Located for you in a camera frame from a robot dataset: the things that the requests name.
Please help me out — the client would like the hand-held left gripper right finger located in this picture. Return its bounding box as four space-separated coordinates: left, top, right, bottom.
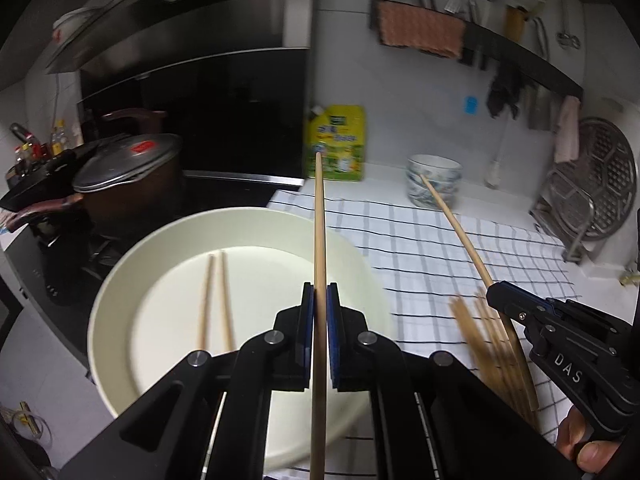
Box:
326 283 583 480

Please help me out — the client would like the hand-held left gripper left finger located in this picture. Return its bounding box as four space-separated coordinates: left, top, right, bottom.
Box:
59 283 316 480

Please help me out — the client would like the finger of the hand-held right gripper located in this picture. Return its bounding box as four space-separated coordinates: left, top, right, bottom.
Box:
487 283 539 334
502 282 566 319

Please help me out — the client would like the bunch of wooden chopsticks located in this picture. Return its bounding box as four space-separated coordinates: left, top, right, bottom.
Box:
450 295 538 431

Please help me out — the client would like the wooden chopstick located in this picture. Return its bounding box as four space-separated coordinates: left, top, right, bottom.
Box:
196 254 216 352
419 174 541 413
309 151 328 480
218 251 236 353

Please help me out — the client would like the large cream round plate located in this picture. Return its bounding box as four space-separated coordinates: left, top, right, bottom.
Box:
87 206 396 471

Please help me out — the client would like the person's right hand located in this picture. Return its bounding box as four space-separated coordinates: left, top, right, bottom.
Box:
555 404 621 476

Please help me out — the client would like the metal dish stand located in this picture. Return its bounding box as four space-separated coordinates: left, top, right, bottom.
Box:
530 167 598 263

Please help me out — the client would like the white black checkered cloth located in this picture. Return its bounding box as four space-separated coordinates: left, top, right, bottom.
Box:
265 187 583 480

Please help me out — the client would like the white hanging brush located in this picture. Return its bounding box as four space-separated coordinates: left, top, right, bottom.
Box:
484 110 512 190

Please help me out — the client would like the round metal steamer rack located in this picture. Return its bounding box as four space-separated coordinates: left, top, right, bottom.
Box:
542 116 638 240

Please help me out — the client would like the pink hanging cloth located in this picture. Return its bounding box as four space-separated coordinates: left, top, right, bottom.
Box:
554 95 582 163

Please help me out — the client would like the yellow detergent pouch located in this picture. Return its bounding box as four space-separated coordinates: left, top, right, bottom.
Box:
305 104 367 182

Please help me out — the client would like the brown cooking pot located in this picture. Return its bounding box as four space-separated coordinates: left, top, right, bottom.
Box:
2 133 187 233

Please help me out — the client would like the black hanging cloth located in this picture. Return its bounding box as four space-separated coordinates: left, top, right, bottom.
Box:
487 62 526 120

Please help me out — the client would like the grey pot lid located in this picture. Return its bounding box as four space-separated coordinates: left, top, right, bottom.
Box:
72 133 183 193

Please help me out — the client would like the black range hood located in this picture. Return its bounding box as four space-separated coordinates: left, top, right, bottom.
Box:
45 0 321 183

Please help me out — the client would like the hanging metal strainer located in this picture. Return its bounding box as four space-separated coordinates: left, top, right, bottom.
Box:
556 0 582 51

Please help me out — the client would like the orange dish cloth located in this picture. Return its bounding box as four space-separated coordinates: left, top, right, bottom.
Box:
377 1 466 58

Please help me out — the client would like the yellowish clear small object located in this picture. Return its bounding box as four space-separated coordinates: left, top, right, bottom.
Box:
10 402 51 442

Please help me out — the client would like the black frying pan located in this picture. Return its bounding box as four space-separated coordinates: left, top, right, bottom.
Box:
0 147 103 213

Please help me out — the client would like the clear yellow-capped bottle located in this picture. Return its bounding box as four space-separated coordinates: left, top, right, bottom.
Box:
51 120 71 157

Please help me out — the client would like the red-capped seasoning bottle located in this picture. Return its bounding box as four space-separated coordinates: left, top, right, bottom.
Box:
17 132 46 167

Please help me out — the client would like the white bowl with red mark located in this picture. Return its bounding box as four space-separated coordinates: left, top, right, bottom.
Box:
52 7 101 37

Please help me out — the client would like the black wall rail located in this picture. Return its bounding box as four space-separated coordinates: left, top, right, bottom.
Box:
369 0 585 103

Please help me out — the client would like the yellow hanging handle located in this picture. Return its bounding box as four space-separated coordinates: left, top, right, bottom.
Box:
505 7 526 43

